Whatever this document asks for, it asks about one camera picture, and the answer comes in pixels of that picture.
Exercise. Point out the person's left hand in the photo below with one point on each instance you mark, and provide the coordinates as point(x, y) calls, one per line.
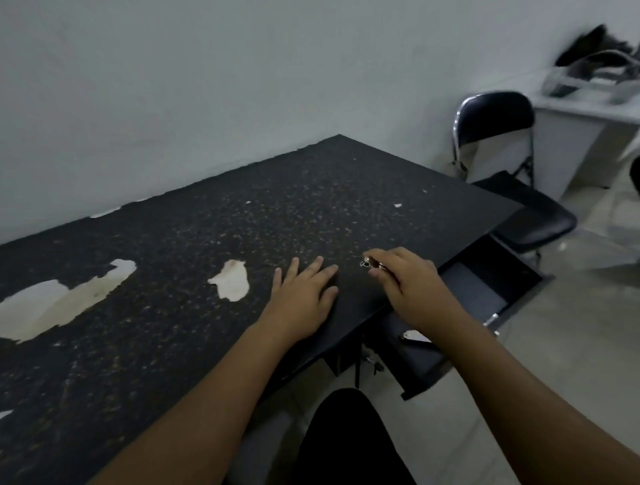
point(299, 310)

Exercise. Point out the person's right hand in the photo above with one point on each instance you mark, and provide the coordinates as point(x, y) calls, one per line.
point(415, 290)

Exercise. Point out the person's left little finger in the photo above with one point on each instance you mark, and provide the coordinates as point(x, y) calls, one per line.
point(277, 282)

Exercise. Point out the person's right fingers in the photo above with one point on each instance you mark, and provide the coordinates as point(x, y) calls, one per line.
point(384, 265)

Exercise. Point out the person's left thumb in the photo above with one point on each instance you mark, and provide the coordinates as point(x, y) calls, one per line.
point(331, 301)

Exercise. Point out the person's left middle finger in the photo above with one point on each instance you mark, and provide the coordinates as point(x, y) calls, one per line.
point(313, 268)

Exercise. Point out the small metal key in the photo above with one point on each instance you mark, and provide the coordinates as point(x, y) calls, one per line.
point(372, 264)

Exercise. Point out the person's left forearm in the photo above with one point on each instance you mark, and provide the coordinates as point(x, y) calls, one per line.
point(195, 409)

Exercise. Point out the person's right forearm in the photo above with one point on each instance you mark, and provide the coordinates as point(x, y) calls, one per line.
point(530, 394)

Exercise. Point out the black desk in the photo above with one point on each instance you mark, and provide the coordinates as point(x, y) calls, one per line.
point(210, 280)

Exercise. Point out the white paper scrap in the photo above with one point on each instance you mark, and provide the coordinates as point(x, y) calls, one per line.
point(416, 336)

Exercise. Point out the open black desk drawer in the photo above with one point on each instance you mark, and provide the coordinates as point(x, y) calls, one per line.
point(465, 310)

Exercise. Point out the person's black trouser leg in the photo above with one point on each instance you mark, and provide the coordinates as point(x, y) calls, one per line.
point(345, 439)

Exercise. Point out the black folding chair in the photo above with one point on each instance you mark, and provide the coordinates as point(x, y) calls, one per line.
point(510, 175)

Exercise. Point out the white table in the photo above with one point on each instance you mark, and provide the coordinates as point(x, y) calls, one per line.
point(580, 130)

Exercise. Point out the black bag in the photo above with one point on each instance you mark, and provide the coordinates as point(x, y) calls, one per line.
point(597, 42)

